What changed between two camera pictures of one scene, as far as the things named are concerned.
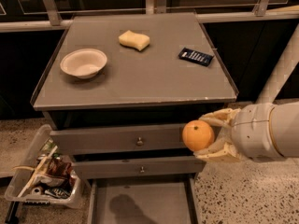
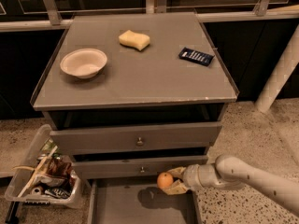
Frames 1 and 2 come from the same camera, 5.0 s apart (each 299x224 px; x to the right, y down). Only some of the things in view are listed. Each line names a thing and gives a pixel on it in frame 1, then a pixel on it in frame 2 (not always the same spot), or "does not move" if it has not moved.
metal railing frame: (157, 3) does not move
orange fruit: (198, 135) → (164, 180)
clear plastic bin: (44, 177) does not move
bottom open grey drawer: (144, 200) does not move
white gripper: (252, 131) → (191, 177)
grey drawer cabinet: (117, 91) does not move
